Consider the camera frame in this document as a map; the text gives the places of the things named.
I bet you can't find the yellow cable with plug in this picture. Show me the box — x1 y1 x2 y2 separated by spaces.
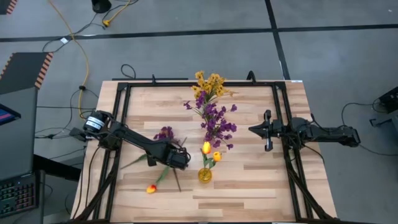
102 0 133 27

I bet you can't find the black desk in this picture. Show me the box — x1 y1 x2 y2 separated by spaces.
32 154 82 183

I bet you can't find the amber glass vase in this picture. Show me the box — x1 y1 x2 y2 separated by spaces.
198 167 213 184

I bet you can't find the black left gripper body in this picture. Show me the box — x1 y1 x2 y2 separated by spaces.
147 145 191 171

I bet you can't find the black floor cable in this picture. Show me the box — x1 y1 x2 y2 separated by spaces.
42 0 141 54

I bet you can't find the black metal table frame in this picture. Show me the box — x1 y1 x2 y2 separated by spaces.
72 70 337 224

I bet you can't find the black equipment box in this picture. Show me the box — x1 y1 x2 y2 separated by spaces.
378 86 398 113

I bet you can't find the long yellow extension cable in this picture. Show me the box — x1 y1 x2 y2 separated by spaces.
47 0 91 119

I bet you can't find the black looped cable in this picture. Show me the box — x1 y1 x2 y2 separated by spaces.
120 63 137 80

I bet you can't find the gray metal stand foot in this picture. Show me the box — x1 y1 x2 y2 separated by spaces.
369 111 398 128

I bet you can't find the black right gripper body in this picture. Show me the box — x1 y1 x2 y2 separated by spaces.
263 109 293 152

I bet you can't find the gray laptop with backlit keyboard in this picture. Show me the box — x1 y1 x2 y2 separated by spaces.
0 86 46 218

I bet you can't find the black round stand base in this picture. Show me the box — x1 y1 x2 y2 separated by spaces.
91 0 112 14

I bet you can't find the orange yellow artificial tulip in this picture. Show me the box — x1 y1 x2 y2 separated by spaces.
201 141 212 170
206 151 223 170
146 166 171 194

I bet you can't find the large black orange-striped mat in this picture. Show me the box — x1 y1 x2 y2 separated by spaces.
0 52 54 96

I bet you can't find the small black orange-striped mat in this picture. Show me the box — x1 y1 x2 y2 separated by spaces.
0 0 19 16

